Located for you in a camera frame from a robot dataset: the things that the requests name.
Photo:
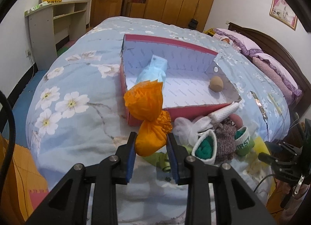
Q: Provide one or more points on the far pink ruffled pillow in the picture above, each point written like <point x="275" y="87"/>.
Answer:
<point x="238" y="41"/>

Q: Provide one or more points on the grey brown knitted sock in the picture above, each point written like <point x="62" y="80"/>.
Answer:
<point x="225" y="135"/>

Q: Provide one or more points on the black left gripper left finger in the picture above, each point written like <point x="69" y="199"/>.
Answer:
<point x="126" y="154"/>

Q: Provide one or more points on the yellow foam sponge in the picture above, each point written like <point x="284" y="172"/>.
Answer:
<point x="260" y="146"/>

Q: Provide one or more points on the green white sock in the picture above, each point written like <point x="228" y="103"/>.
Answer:
<point x="205" y="148"/>
<point x="243" y="141"/>

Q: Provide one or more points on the pink ruffled pillow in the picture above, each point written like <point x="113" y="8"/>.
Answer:
<point x="276" y="72"/>
<point x="238" y="41"/>

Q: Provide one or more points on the tan makeup sponge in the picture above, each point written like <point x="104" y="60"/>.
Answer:
<point x="216" y="84"/>

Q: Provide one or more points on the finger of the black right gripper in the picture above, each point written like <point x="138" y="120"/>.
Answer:
<point x="283" y="147"/>
<point x="274" y="160"/>

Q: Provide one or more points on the beige shelf desk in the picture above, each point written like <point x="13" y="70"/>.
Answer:
<point x="50" y="24"/>

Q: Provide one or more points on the white stick on bed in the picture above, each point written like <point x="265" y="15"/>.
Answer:
<point x="278" y="108"/>

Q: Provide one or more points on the framed wall picture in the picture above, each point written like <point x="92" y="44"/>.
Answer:
<point x="281" y="11"/>

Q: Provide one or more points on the green white book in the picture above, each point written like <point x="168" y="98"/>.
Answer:
<point x="40" y="5"/>

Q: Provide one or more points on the dark wooden headboard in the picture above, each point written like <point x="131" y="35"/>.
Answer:
<point x="270" y="46"/>

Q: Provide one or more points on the black bag on floor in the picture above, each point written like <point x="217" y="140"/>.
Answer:
<point x="193" y="24"/>

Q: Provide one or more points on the red cardboard box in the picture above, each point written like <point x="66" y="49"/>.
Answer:
<point x="186" y="91"/>

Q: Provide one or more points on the orange mesh pouch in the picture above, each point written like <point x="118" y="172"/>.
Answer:
<point x="144" y="102"/>

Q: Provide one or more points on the green satin ribbon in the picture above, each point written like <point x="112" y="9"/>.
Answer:
<point x="159" y="160"/>

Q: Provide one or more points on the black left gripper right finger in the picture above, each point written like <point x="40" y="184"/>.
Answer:
<point x="177" y="154"/>

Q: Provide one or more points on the pink makeup sponge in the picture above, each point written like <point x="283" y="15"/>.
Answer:
<point x="237" y="120"/>

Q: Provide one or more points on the smartphone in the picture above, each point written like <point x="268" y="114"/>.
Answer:
<point x="260" y="106"/>

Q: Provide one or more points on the near pink ruffled pillow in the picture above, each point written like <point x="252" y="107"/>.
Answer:
<point x="276" y="72"/>

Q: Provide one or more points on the blue floral bedspread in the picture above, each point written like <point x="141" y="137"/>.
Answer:
<point x="77" y="114"/>

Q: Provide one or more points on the white waffle towel roll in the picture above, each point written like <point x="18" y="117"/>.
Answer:
<point x="224" y="112"/>

